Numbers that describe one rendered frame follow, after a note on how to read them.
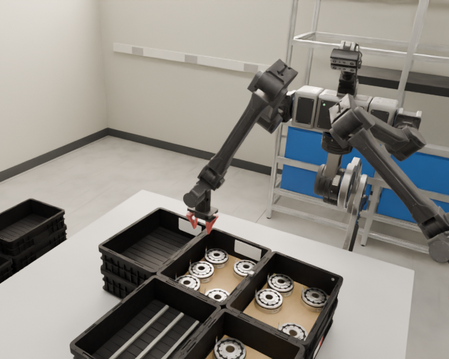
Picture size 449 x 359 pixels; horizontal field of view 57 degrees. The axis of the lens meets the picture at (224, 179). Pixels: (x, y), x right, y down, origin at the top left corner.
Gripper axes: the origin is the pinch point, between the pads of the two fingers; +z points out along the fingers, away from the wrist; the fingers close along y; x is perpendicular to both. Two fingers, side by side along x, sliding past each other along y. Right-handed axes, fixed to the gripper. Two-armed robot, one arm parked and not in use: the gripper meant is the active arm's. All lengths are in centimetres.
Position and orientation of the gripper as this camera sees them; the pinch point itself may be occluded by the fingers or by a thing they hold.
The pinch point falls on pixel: (202, 229)
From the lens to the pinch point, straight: 160.8
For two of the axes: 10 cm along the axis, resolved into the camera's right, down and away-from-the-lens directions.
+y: 8.6, 2.7, -4.3
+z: -0.6, 9.0, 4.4
